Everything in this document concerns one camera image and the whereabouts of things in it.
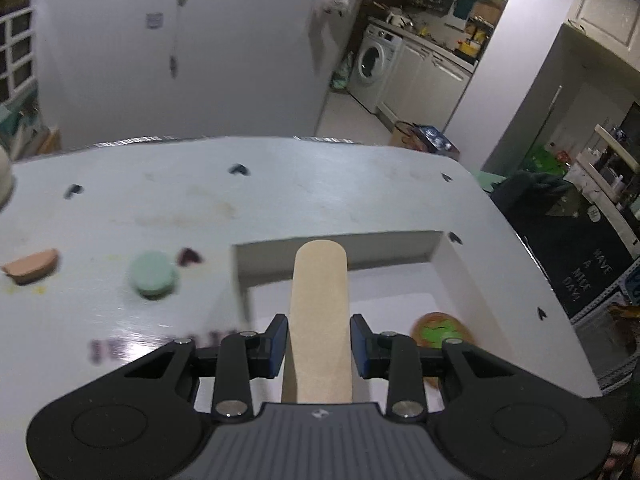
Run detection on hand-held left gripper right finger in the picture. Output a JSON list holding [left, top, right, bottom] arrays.
[[350, 314, 518, 421]]

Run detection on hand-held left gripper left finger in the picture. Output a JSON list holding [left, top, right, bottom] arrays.
[[122, 314, 290, 421]]

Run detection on long wooden block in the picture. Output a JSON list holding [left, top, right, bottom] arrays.
[[281, 239, 353, 405]]

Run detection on white cardboard box tray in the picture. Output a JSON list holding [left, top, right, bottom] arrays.
[[231, 230, 601, 403]]

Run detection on round coaster with green figure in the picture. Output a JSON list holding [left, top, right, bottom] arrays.
[[410, 312, 476, 390]]

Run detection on green round disc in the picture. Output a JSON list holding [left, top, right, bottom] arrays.
[[127, 251, 179, 298]]

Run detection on brown cardboard box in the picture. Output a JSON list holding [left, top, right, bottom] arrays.
[[390, 120, 426, 150]]

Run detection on blue printed pack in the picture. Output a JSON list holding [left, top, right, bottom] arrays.
[[412, 124, 461, 161]]

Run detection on dark floor mat with lettering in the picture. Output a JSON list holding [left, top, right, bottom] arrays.
[[520, 200, 637, 318]]

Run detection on small brown wooden piece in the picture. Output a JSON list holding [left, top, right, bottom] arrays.
[[0, 249, 60, 285]]

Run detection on green bag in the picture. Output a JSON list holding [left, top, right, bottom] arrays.
[[332, 52, 356, 92]]

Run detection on white lower kitchen cabinets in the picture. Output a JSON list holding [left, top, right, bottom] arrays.
[[377, 35, 473, 133]]

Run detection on white washing machine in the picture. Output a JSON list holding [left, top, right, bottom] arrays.
[[348, 22, 403, 113]]

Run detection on beige cat-shaped ceramic container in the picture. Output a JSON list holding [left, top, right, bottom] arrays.
[[0, 149, 13, 206]]

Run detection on white plastic drawer unit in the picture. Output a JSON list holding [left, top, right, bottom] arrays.
[[0, 7, 37, 106]]

